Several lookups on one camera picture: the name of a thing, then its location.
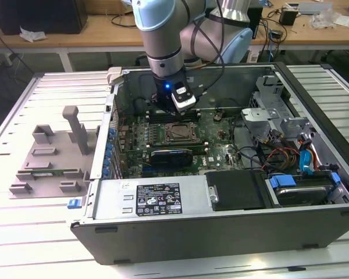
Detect metal socket cover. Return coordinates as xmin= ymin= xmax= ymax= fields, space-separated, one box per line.
xmin=163 ymin=121 xmax=198 ymax=143

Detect CPU socket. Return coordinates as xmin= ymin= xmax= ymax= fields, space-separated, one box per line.
xmin=162 ymin=121 xmax=198 ymax=144

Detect RAM slot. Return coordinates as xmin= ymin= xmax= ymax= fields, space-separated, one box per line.
xmin=148 ymin=115 xmax=199 ymax=123
xmin=147 ymin=141 xmax=208 ymax=148
xmin=147 ymin=146 xmax=209 ymax=154

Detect pale grey case latch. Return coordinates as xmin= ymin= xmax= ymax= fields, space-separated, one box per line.
xmin=106 ymin=66 xmax=123 ymax=87

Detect black graphics card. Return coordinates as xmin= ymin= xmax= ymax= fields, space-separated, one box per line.
xmin=149 ymin=148 xmax=194 ymax=168

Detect green motherboard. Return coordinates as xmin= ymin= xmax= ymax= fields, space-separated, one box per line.
xmin=115 ymin=109 xmax=247 ymax=178

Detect silver metal drive cage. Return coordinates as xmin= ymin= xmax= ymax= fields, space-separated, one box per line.
xmin=240 ymin=74 xmax=316 ymax=146

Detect long wooden desk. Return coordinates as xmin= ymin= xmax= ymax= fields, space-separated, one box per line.
xmin=0 ymin=0 xmax=349 ymax=72

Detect silver power supply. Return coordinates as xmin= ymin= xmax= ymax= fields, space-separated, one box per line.
xmin=88 ymin=173 xmax=215 ymax=221

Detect grey parts rack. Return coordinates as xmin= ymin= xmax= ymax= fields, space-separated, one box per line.
xmin=8 ymin=105 xmax=101 ymax=200

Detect black plastic drive cover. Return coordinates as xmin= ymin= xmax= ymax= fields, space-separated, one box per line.
xmin=205 ymin=170 xmax=270 ymax=212

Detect green RAM stick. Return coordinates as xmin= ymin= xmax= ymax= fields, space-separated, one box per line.
xmin=30 ymin=170 xmax=66 ymax=177

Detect crumpled white paper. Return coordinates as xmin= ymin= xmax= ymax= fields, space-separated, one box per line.
xmin=19 ymin=27 xmax=47 ymax=43

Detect black computer tower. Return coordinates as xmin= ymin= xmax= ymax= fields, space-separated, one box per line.
xmin=0 ymin=0 xmax=90 ymax=35

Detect small black box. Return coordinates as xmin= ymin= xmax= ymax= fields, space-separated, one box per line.
xmin=279 ymin=7 xmax=298 ymax=26

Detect open black PC case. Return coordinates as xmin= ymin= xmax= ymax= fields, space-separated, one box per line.
xmin=70 ymin=61 xmax=349 ymax=266

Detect hard disk in blue carrier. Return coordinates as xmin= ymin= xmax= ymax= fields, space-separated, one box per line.
xmin=264 ymin=171 xmax=343 ymax=208

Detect grey flat device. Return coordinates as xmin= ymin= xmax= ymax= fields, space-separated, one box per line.
xmin=286 ymin=2 xmax=334 ymax=15

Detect clear plastic bag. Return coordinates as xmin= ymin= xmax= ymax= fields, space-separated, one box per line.
xmin=311 ymin=8 xmax=338 ymax=30

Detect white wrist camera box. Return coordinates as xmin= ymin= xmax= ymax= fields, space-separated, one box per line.
xmin=170 ymin=82 xmax=197 ymax=113

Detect black camera cable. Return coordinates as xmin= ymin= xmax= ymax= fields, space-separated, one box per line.
xmin=188 ymin=0 xmax=226 ymax=99

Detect black wire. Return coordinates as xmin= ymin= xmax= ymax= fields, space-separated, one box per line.
xmin=234 ymin=145 xmax=269 ymax=171

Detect red and yellow wire bundle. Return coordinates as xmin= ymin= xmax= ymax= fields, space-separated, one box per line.
xmin=266 ymin=146 xmax=300 ymax=171

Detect blue flat data wire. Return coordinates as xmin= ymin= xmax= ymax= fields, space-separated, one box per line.
xmin=298 ymin=133 xmax=319 ymax=175

